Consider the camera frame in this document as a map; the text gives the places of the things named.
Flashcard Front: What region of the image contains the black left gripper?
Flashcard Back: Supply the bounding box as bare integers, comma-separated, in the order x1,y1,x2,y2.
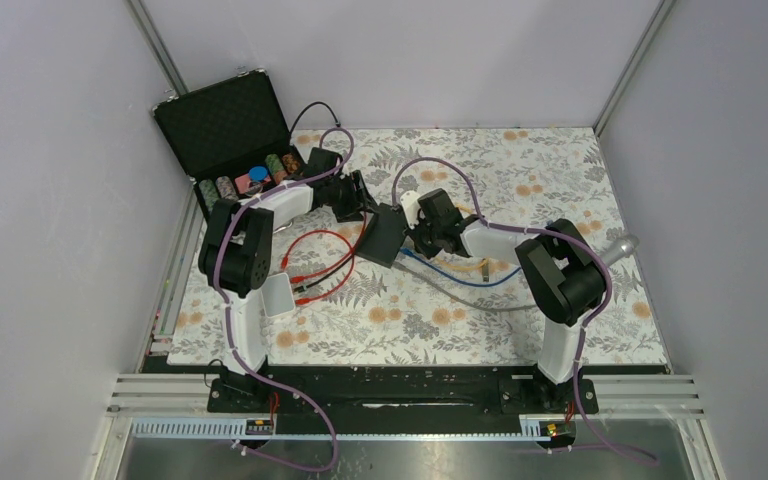
324,170,378,222

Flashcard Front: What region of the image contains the yellow ethernet cable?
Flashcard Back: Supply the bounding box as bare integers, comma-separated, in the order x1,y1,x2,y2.
433,203,491,274

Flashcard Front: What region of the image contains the blue ethernet cable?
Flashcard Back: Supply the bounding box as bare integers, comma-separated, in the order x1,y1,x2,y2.
399,248,524,289

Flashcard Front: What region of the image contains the black network switch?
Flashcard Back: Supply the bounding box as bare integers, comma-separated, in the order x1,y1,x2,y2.
356,204,408,268

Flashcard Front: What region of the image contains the grey cable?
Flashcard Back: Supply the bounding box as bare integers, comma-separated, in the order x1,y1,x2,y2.
393,260,539,314

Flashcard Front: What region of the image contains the short red ethernet cable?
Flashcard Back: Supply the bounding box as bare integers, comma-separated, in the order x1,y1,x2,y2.
280,229,357,307

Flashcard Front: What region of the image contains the long red ethernet cable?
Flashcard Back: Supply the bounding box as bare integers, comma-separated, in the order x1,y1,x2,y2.
289,215,369,285

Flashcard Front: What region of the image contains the white router box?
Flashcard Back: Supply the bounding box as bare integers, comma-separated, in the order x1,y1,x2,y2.
260,272,296,319

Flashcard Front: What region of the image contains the silver microphone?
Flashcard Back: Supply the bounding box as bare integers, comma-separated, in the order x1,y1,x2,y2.
600,234,640,266

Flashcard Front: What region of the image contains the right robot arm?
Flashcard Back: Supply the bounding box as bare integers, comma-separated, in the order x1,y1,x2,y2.
399,189,638,412

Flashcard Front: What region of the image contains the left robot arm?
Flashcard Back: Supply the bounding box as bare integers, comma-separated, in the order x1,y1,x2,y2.
198,147,375,411

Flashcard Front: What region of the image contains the blue round chip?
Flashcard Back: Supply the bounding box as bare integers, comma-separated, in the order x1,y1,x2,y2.
248,165,269,182

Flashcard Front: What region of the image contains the clear dealer button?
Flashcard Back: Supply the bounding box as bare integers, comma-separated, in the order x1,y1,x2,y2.
244,182,264,197

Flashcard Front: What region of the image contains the black poker chip case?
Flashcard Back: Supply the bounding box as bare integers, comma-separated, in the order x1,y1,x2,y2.
152,69,306,218

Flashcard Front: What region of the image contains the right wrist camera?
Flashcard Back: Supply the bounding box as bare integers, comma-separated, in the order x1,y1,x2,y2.
399,191,421,229

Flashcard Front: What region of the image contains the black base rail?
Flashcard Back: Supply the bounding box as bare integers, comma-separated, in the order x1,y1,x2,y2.
207,366,599,435

